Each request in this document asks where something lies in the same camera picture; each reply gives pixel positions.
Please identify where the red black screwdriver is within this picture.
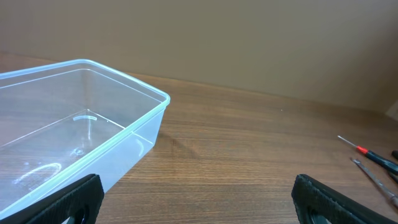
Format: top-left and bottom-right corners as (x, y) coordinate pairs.
(338, 136), (395, 171)

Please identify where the silver combination wrench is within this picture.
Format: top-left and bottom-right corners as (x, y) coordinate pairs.
(350, 157), (397, 208)

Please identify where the clear plastic container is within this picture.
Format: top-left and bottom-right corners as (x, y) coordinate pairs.
(1, 59), (170, 218)

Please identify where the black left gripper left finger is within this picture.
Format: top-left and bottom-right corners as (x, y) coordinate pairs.
(1, 174), (104, 224)

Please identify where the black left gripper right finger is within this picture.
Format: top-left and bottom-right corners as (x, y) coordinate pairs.
(291, 174), (395, 224)

